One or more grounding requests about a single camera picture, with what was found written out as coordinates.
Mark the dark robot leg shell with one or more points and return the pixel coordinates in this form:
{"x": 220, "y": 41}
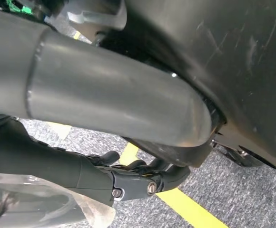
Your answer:
{"x": 223, "y": 63}

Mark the clear plastic camera cover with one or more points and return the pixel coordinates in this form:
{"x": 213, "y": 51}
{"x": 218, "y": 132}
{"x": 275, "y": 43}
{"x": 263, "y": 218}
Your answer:
{"x": 45, "y": 204}

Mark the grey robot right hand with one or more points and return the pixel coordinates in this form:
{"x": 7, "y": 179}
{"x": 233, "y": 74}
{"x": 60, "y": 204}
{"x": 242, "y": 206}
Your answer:
{"x": 104, "y": 91}

